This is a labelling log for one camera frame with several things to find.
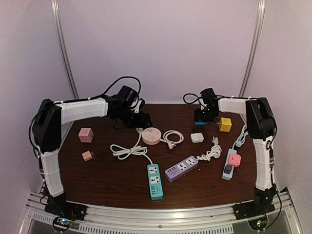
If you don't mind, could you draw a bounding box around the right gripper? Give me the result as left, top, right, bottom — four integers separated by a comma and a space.
195, 107, 217, 122

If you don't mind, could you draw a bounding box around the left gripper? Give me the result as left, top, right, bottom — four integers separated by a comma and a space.
115, 107, 153, 129

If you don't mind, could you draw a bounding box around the blue white cube socket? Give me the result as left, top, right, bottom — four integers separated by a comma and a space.
195, 120, 207, 126

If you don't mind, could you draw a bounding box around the pink round power strip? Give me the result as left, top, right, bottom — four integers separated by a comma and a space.
142, 127, 161, 145

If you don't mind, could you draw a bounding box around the yellow cube socket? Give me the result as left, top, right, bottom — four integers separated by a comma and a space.
217, 117, 232, 133

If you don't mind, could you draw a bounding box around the white square plug adapter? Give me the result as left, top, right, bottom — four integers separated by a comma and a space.
190, 133, 204, 143

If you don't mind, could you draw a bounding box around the purple strip white cable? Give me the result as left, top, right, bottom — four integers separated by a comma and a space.
196, 136, 223, 162

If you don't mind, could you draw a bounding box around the teal strip white cable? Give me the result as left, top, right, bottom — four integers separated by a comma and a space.
110, 129, 156, 165

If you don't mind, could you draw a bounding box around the grey blue strip cable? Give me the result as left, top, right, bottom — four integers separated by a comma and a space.
231, 124, 251, 150

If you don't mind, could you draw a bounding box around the pink square plug adapter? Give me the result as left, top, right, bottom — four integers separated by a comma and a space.
228, 154, 241, 167

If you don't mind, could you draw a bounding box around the pink cube socket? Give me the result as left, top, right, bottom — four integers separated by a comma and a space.
78, 128, 94, 143

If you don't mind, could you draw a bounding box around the black plug adapter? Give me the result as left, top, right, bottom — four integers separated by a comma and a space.
223, 164, 233, 174

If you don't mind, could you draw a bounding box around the purple power strip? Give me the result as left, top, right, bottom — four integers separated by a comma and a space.
165, 156, 198, 182

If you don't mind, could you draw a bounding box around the grey blue power strip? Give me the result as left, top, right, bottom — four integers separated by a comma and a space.
221, 149, 237, 181

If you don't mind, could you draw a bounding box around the small pink plug adapter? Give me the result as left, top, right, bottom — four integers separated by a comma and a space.
81, 151, 95, 162

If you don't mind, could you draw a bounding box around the teal power strip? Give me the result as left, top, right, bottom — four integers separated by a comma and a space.
147, 164, 163, 200

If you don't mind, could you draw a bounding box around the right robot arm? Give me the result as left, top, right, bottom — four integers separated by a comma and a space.
194, 97, 277, 215

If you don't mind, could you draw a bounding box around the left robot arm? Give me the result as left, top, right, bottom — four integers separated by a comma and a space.
28, 95, 152, 197

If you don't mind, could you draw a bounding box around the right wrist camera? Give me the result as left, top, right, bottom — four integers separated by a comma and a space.
200, 88, 217, 105

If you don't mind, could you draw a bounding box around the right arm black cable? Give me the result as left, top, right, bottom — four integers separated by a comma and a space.
182, 92, 283, 220

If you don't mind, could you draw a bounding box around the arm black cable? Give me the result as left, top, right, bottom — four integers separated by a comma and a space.
28, 76, 142, 152
182, 92, 283, 220

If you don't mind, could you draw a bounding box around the front aluminium rail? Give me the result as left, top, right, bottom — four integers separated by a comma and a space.
17, 192, 303, 234

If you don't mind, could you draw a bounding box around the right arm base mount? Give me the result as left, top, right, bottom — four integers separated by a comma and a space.
233, 201, 275, 220

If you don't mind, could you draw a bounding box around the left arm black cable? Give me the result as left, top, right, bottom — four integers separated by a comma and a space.
28, 76, 142, 152

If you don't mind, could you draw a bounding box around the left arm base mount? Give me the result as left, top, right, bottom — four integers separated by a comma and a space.
44, 201, 87, 221

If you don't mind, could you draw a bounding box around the right aluminium frame post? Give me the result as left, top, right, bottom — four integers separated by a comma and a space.
239, 0, 266, 97

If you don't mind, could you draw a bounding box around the aluminium frame post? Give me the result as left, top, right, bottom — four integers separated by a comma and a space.
51, 0, 79, 99
239, 0, 266, 97

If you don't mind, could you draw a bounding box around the left aluminium frame post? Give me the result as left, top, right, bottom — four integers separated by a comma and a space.
51, 0, 79, 99

